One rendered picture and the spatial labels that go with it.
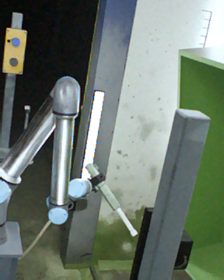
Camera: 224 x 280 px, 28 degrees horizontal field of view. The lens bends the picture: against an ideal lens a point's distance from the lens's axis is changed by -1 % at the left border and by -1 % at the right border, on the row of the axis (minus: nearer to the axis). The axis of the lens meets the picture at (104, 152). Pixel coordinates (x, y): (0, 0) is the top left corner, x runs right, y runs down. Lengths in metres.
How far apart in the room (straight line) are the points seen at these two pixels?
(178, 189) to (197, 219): 1.90
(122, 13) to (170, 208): 2.00
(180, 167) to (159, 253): 0.17
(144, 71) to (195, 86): 0.53
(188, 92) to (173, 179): 1.58
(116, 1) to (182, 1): 0.41
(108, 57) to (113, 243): 1.28
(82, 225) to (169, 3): 1.52
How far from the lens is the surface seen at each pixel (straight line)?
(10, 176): 2.24
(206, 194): 2.65
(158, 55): 2.82
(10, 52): 2.78
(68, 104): 1.98
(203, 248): 2.82
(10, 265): 2.20
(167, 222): 0.83
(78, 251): 3.17
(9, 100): 2.89
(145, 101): 2.85
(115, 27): 2.71
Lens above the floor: 1.80
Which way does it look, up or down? 19 degrees down
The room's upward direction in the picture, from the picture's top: 10 degrees clockwise
